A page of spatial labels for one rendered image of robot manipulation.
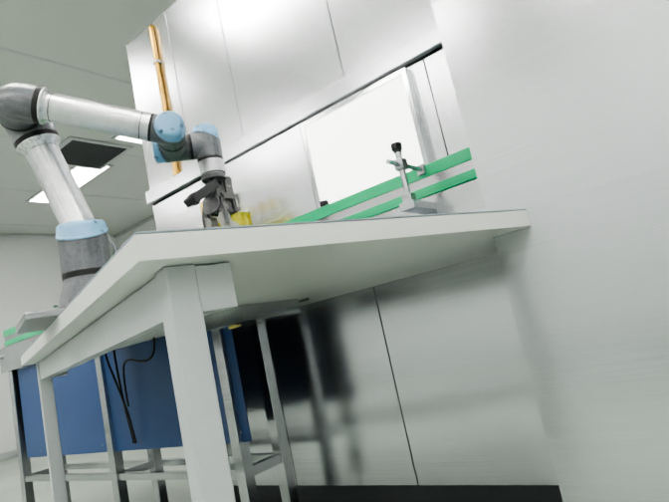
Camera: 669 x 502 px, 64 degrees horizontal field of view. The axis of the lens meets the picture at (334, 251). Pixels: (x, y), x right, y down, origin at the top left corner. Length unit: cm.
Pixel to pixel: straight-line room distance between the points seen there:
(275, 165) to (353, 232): 119
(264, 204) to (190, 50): 82
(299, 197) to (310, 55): 50
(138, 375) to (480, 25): 165
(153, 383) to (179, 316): 142
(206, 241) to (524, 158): 67
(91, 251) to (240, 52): 113
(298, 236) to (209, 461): 30
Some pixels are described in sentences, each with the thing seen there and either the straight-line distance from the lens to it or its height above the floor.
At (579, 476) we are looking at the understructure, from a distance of 115.
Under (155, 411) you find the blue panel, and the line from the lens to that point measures 211.
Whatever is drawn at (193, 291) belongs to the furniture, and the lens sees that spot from 69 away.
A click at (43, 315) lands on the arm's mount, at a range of 124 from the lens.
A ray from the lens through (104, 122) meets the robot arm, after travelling 152.
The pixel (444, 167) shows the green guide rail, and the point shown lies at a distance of 138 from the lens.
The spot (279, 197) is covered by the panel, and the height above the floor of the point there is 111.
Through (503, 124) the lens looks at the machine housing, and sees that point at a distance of 114.
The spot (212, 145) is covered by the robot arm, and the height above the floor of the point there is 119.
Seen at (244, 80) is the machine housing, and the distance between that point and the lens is 217.
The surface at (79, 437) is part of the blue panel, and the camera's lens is 262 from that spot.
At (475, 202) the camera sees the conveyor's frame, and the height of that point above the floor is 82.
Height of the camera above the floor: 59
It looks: 9 degrees up
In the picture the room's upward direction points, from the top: 12 degrees counter-clockwise
